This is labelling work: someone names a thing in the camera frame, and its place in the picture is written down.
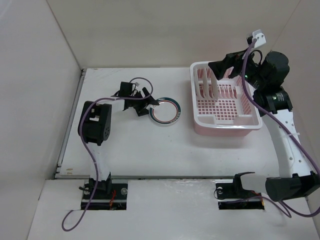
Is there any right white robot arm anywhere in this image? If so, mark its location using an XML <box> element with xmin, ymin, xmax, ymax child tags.
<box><xmin>208</xmin><ymin>51</ymin><xmax>320</xmax><ymax>202</ymax></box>

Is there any green red rimmed plate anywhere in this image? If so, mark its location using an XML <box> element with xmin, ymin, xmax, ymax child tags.
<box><xmin>148</xmin><ymin>97</ymin><xmax>182</xmax><ymax>127</ymax></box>

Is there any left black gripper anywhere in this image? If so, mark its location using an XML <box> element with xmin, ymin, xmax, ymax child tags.
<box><xmin>128</xmin><ymin>88</ymin><xmax>158</xmax><ymax>116</ymax></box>

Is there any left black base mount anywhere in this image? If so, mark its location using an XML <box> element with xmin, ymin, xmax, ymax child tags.
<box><xmin>88</xmin><ymin>182</ymin><xmax>128</xmax><ymax>211</ymax></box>

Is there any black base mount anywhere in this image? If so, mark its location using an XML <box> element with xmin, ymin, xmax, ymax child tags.
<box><xmin>214</xmin><ymin>182</ymin><xmax>265</xmax><ymax>210</ymax></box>
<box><xmin>88</xmin><ymin>182</ymin><xmax>128</xmax><ymax>211</ymax></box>

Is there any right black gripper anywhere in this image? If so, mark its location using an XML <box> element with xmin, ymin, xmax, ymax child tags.
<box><xmin>208</xmin><ymin>47</ymin><xmax>267</xmax><ymax>90</ymax></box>

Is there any pink dish rack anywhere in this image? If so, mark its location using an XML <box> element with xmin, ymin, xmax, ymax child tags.
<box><xmin>189</xmin><ymin>61</ymin><xmax>263</xmax><ymax>137</ymax></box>

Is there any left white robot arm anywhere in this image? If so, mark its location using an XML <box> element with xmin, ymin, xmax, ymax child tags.
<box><xmin>77</xmin><ymin>77</ymin><xmax>160</xmax><ymax>199</ymax></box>

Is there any orange sunburst plate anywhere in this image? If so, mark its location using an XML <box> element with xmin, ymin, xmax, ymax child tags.
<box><xmin>197</xmin><ymin>68</ymin><xmax>210</xmax><ymax>99</ymax></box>
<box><xmin>207</xmin><ymin>69</ymin><xmax>219</xmax><ymax>100</ymax></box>

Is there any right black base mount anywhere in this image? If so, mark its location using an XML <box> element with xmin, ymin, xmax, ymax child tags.
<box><xmin>214</xmin><ymin>182</ymin><xmax>265</xmax><ymax>210</ymax></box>

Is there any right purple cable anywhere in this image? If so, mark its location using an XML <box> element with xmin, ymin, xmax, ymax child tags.
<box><xmin>241</xmin><ymin>39</ymin><xmax>320</xmax><ymax>219</ymax></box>

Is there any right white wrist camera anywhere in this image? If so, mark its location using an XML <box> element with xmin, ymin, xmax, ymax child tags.
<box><xmin>246</xmin><ymin>29</ymin><xmax>267</xmax><ymax>49</ymax></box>

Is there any purple cable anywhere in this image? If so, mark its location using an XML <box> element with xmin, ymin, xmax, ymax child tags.
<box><xmin>61</xmin><ymin>76</ymin><xmax>154</xmax><ymax>231</ymax></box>
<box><xmin>241</xmin><ymin>39</ymin><xmax>320</xmax><ymax>219</ymax></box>

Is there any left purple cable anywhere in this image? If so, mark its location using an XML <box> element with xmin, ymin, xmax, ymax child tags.
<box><xmin>61</xmin><ymin>76</ymin><xmax>154</xmax><ymax>231</ymax></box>

